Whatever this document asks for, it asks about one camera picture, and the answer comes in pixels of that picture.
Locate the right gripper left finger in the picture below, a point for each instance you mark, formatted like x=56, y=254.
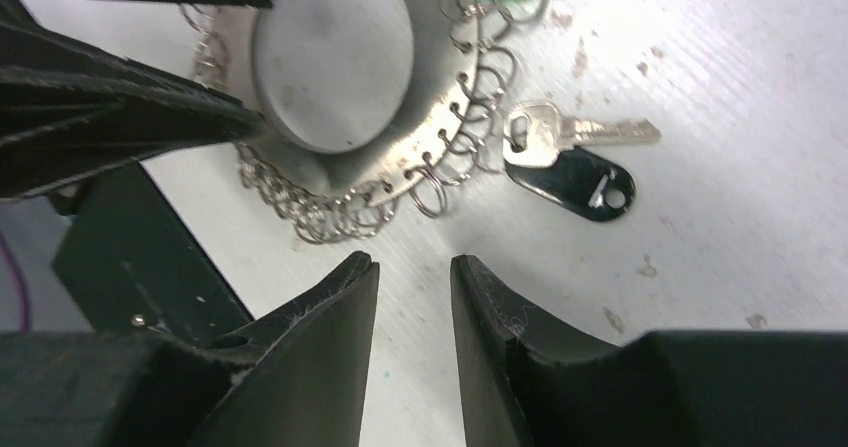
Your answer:
x=295, y=377

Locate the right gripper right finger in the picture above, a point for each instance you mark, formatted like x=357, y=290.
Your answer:
x=528, y=378

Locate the metal key organizer disc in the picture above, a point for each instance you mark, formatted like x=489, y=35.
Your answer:
x=364, y=102

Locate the black tagged key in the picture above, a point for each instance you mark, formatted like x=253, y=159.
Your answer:
x=546, y=152

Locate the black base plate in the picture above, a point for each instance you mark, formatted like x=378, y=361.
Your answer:
x=129, y=262

